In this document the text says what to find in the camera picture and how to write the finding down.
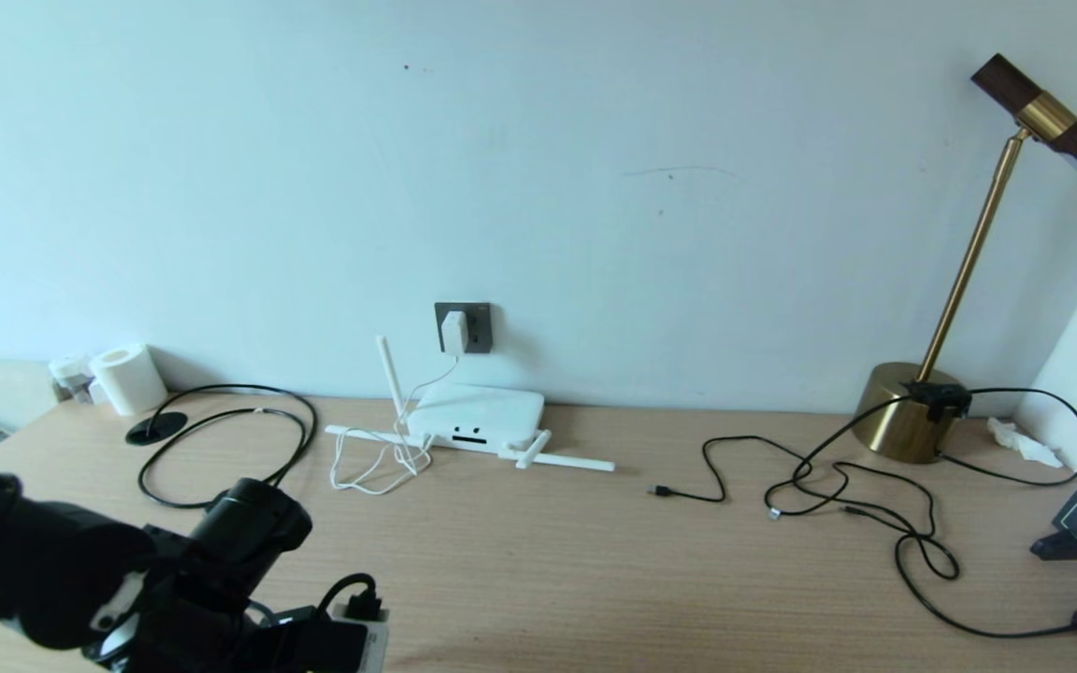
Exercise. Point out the white power adapter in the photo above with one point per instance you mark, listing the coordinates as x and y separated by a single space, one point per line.
453 332

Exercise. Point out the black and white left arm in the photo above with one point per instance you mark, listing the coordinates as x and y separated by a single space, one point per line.
34 561

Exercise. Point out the white router with antennas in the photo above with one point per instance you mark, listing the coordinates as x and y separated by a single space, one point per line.
478 411

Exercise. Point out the brass desk lamp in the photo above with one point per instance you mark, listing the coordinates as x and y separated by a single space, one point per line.
894 421

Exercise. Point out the white toilet paper roll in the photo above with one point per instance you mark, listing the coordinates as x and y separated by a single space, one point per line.
130 379

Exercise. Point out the small jar with white lid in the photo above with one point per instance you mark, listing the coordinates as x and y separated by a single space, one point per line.
71 374

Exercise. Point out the crumpled white tissue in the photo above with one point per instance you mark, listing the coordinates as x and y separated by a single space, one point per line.
1025 441

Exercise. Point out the grey wall socket plate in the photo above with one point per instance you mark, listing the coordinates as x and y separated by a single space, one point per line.
481 327

